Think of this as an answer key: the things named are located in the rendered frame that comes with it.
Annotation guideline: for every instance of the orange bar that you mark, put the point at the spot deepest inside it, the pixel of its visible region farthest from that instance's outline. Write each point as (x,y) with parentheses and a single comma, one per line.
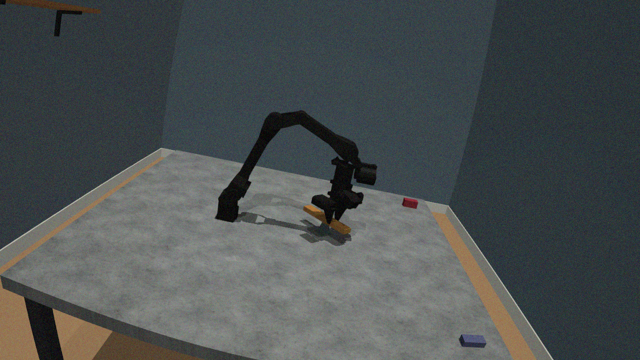
(335,224)

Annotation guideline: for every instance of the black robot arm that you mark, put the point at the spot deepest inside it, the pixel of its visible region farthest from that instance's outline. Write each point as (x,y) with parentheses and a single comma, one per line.
(365,173)

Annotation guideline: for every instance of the red rectangular block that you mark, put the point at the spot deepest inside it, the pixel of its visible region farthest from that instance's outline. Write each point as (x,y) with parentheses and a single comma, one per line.
(410,203)

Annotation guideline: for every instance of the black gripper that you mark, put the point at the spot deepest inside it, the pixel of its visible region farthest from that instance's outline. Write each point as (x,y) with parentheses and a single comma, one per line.
(330,204)

